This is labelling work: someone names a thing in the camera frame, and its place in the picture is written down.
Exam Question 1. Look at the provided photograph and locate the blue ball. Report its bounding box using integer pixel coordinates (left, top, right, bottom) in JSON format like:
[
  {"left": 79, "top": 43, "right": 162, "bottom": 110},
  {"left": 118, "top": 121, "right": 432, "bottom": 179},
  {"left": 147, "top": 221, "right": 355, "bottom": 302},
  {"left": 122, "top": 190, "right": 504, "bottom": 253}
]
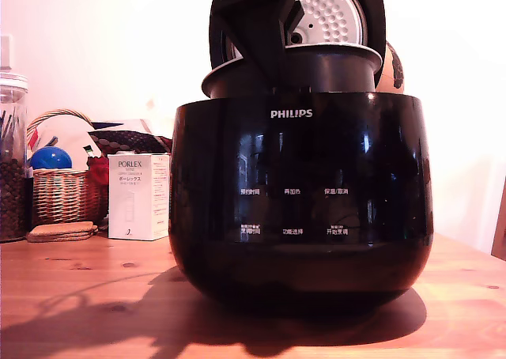
[{"left": 30, "top": 145, "right": 74, "bottom": 171}]

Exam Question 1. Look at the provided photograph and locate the round cork coaster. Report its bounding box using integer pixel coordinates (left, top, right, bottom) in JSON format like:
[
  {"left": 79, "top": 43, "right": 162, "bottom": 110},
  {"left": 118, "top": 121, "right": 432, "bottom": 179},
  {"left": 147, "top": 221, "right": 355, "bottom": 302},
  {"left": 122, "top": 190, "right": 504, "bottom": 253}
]
[
  {"left": 26, "top": 230, "right": 96, "bottom": 244},
  {"left": 31, "top": 222, "right": 99, "bottom": 236}
]

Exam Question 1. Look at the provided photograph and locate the glass jar of coffee beans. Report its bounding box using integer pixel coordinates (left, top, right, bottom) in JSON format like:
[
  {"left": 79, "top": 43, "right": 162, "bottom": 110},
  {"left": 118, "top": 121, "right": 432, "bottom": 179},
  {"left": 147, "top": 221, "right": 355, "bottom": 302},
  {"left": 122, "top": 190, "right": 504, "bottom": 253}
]
[{"left": 0, "top": 70, "right": 33, "bottom": 244}]

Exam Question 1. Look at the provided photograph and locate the white box-shaped fixture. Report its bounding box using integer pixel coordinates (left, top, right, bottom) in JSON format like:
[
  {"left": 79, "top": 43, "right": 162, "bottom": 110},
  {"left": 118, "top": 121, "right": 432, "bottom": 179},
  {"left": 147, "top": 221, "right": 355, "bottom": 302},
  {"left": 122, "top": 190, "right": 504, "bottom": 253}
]
[{"left": 0, "top": 34, "right": 13, "bottom": 70}]

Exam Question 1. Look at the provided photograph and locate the red knitted item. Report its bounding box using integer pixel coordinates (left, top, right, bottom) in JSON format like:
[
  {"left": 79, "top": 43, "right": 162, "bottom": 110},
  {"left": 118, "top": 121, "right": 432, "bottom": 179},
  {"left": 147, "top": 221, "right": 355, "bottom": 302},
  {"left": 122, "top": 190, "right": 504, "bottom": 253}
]
[{"left": 86, "top": 156, "right": 111, "bottom": 187}]

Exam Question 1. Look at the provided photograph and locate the black Philips rice cooker body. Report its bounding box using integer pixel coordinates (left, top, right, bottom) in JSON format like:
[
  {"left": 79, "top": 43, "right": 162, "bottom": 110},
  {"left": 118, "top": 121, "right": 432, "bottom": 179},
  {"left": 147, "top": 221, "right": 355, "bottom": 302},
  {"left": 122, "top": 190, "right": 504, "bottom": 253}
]
[{"left": 168, "top": 91, "right": 434, "bottom": 303}]

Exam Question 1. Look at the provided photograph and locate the white Porlex box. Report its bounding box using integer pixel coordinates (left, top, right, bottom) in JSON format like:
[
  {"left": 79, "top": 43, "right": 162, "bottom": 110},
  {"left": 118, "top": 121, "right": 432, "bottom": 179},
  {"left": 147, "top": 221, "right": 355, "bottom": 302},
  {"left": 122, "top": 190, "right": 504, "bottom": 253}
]
[{"left": 108, "top": 153, "right": 172, "bottom": 241}]

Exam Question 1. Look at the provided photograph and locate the dark metal pot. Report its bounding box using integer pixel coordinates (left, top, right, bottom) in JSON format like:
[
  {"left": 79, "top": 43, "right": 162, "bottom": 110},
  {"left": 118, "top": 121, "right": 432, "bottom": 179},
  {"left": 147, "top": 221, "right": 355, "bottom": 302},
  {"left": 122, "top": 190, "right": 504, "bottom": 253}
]
[{"left": 201, "top": 43, "right": 383, "bottom": 99}]

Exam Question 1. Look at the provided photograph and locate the white paper package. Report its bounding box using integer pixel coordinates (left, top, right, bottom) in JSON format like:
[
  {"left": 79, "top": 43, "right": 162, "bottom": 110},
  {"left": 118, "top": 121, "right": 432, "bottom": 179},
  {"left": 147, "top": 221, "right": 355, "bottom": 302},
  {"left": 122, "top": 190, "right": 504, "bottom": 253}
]
[{"left": 27, "top": 117, "right": 100, "bottom": 170}]

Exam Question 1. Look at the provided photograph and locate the brown patterned vase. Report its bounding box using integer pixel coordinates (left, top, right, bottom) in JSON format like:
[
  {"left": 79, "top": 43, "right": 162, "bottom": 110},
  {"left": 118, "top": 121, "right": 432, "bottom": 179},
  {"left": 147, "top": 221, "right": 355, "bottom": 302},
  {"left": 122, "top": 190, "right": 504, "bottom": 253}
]
[{"left": 375, "top": 40, "right": 406, "bottom": 95}]

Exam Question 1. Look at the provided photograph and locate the dark dotted patterned cloth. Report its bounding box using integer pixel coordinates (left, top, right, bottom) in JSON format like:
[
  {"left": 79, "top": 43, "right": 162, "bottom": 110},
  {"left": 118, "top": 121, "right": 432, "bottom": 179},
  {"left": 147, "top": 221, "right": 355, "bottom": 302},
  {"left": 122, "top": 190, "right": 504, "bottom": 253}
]
[{"left": 89, "top": 129, "right": 174, "bottom": 157}]

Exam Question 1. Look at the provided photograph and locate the black rice cooker lid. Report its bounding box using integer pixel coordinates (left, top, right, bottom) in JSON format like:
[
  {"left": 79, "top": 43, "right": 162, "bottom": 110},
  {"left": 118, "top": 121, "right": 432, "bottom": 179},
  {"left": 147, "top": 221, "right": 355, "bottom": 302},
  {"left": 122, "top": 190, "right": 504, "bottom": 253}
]
[{"left": 208, "top": 0, "right": 387, "bottom": 77}]

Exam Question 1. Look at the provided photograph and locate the woven wicker basket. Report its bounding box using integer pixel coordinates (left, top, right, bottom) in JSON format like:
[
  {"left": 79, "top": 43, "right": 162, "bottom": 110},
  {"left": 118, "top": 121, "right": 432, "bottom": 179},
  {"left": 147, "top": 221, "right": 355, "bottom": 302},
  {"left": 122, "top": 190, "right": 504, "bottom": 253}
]
[{"left": 26, "top": 108, "right": 110, "bottom": 228}]

